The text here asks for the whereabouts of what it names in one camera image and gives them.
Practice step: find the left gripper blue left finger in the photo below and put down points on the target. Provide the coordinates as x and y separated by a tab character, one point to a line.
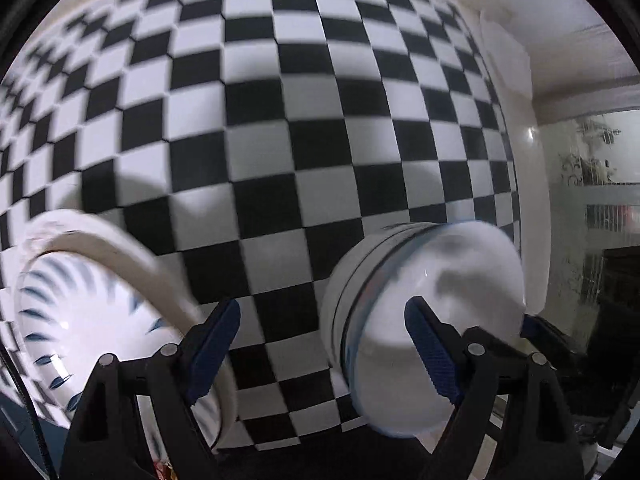
207	345

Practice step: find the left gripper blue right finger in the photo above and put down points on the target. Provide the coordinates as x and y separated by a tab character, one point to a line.
437	344

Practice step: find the white bowl blue dots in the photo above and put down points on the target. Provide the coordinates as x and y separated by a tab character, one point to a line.
403	347

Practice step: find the white plate grey flower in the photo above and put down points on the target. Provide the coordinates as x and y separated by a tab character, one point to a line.
67	230

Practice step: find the white plate blue leaf pattern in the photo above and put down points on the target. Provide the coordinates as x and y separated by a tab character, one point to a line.
70	311

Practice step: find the plain white bowl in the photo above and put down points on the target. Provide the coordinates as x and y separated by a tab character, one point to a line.
338	281

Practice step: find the white bowl dark rim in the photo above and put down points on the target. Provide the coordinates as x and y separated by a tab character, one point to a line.
364	288

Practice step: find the blue cabinet door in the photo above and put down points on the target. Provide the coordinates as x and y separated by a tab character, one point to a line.
15	419

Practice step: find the glass sliding door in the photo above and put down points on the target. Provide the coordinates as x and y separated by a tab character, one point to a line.
592	165

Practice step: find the black white checkered tablecloth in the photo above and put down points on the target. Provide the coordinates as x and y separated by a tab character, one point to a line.
249	144

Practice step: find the crumpled white tissue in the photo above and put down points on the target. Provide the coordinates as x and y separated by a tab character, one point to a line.
510	58

